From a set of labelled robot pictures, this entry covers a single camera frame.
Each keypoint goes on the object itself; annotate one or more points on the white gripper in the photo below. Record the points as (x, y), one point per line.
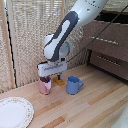
(51, 69)

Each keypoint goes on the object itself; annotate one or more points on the blue mug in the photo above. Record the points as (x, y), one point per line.
(72, 86)

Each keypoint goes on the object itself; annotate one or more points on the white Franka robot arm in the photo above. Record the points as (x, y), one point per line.
(61, 36)

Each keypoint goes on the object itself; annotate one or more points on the beige bamboo screen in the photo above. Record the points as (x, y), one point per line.
(30, 36)

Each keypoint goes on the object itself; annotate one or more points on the brown wooden drawer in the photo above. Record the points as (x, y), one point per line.
(110, 69)
(108, 47)

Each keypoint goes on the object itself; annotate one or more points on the grey rounded object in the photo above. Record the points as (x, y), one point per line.
(122, 121)

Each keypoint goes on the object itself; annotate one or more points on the yellow rectangular block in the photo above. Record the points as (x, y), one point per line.
(60, 82)

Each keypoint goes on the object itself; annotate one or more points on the white floral rim plate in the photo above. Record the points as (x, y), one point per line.
(15, 113)

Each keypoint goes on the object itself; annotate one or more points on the pink mug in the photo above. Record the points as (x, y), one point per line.
(44, 87)

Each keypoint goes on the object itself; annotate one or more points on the dark brown drawer cabinet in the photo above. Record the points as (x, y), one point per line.
(120, 13)

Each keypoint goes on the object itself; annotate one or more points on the slanted wooden post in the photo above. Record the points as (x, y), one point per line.
(10, 63)

